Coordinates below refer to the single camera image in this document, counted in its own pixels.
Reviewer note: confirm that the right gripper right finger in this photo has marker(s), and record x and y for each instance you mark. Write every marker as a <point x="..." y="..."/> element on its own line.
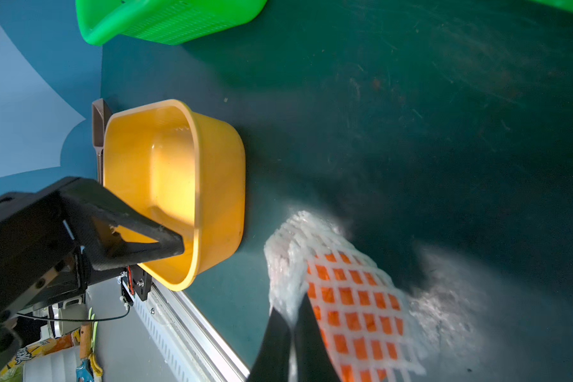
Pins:
<point x="312" y="359"/>

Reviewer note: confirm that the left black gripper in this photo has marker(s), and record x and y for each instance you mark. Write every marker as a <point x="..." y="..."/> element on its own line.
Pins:
<point x="51" y="240"/>

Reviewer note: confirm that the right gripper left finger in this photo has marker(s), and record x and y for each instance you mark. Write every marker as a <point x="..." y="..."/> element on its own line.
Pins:
<point x="273" y="360"/>

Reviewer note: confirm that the netted orange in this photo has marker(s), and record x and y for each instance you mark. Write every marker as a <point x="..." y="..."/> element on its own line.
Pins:
<point x="364" y="319"/>

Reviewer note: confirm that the yellow plastic tray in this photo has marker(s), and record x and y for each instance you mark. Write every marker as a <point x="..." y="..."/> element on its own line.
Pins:
<point x="185" y="171"/>

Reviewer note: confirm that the left green plastic basket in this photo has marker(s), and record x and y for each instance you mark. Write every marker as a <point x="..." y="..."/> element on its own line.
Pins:
<point x="168" y="22"/>

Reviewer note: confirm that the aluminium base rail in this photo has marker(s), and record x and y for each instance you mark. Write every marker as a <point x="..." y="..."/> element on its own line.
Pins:
<point x="189" y="344"/>

